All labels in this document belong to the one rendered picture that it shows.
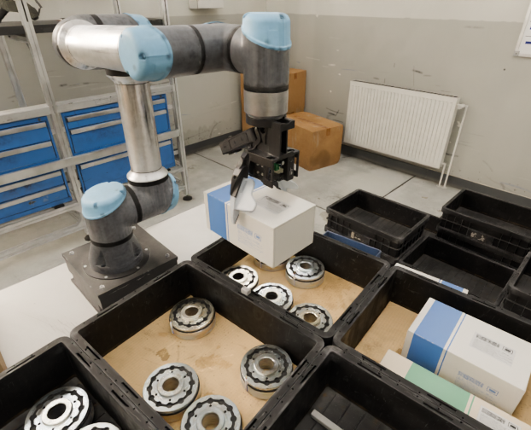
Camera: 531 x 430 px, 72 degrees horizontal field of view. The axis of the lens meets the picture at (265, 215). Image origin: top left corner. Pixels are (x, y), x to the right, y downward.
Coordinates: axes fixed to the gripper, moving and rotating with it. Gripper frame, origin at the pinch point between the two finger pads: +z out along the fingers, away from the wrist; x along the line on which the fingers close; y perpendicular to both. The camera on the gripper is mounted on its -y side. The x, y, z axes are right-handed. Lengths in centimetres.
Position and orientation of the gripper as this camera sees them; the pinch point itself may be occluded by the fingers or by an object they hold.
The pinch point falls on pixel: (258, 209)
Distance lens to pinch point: 75.1
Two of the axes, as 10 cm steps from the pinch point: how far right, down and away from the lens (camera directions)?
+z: -0.1, 8.6, 5.2
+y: 7.1, 3.7, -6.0
